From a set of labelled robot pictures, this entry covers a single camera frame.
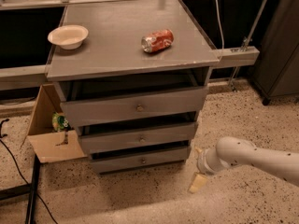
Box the grey top drawer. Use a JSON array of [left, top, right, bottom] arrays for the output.
[[61, 87, 207, 127]]

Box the black metal floor frame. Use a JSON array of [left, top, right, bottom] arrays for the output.
[[0, 156, 40, 224]]

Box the diagonal metal rod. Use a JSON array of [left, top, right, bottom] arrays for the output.
[[228, 0, 267, 92]]

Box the dark grey rolling cabinet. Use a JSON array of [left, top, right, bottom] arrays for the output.
[[251, 0, 299, 105]]

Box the open cardboard box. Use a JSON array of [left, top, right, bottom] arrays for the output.
[[27, 84, 85, 163]]

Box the red soda can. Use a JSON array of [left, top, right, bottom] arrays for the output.
[[141, 29, 174, 53]]

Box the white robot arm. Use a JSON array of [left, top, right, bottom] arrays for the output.
[[189, 136, 299, 193]]

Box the white bowl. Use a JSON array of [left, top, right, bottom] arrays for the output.
[[48, 25, 89, 49]]

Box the grey middle drawer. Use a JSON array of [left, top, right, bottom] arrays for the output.
[[78, 122, 198, 154]]

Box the green bag in box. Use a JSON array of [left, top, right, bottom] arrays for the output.
[[52, 112, 69, 132]]

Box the white cable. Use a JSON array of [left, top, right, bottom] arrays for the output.
[[201, 0, 225, 62]]

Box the grey horizontal rail frame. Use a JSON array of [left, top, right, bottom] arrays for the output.
[[0, 0, 275, 91]]

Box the grey bottom drawer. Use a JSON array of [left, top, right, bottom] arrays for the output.
[[91, 146, 191, 174]]

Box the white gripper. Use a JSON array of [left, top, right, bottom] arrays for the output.
[[189, 147, 229, 193]]

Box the grey drawer cabinet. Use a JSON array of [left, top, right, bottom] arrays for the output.
[[48, 0, 218, 162]]

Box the grey drawer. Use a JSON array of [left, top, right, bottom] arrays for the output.
[[91, 146, 191, 174], [61, 87, 207, 127], [78, 122, 198, 154]]

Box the black floor cable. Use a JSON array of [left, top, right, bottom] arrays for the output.
[[0, 118, 59, 224]]

